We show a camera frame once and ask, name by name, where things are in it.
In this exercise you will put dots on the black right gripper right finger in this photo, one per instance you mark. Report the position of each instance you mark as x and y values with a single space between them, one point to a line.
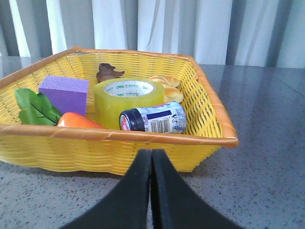
175 205

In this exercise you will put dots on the toy carrot with green leaves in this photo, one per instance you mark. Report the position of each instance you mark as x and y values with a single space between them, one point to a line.
36 109

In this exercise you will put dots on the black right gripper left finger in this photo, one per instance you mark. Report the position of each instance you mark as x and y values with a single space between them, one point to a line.
125 207

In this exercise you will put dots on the white grey curtain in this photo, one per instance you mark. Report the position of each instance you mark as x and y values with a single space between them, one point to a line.
234 32

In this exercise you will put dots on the yellow packing tape roll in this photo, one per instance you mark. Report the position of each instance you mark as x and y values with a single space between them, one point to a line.
113 96

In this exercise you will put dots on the brown animal figurine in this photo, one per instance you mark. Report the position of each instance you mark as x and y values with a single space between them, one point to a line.
107 72

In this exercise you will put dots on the purple foam cube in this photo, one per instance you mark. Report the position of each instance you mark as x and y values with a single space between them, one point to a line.
66 94

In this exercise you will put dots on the toy croissant bread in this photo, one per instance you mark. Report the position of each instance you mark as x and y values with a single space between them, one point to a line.
170 84

